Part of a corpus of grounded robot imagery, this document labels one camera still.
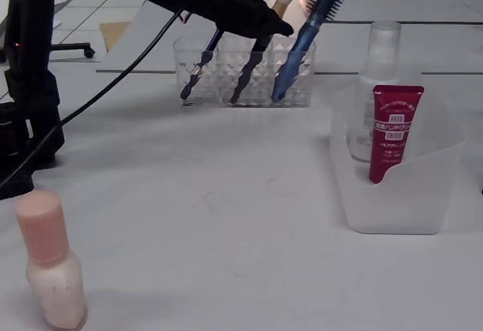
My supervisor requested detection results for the clear bottle with clear cap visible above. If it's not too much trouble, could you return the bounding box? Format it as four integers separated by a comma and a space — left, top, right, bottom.
345, 20, 403, 164

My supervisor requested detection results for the brown cardboard piece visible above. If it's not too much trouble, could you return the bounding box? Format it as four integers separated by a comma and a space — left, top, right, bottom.
99, 20, 132, 54

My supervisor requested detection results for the black camera cable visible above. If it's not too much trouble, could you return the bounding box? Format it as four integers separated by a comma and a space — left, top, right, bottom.
0, 0, 265, 192

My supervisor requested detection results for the frosted white plastic bin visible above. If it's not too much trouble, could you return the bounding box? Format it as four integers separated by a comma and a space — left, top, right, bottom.
330, 70, 467, 235

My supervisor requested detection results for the dark thin cosmetic pencil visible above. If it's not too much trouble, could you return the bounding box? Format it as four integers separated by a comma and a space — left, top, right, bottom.
180, 27, 223, 102

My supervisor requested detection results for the clear faceted acrylic organizer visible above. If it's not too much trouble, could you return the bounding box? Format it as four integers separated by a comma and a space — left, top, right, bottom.
173, 35, 317, 109

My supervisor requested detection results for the red hand cream tube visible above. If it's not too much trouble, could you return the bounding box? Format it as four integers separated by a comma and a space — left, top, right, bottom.
368, 84, 426, 185

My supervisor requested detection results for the pink bottle with pink cap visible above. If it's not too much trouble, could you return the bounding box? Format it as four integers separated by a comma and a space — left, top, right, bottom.
14, 190, 88, 330

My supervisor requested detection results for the blue round hairbrush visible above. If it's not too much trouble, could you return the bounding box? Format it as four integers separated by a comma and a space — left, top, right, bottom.
270, 0, 361, 103

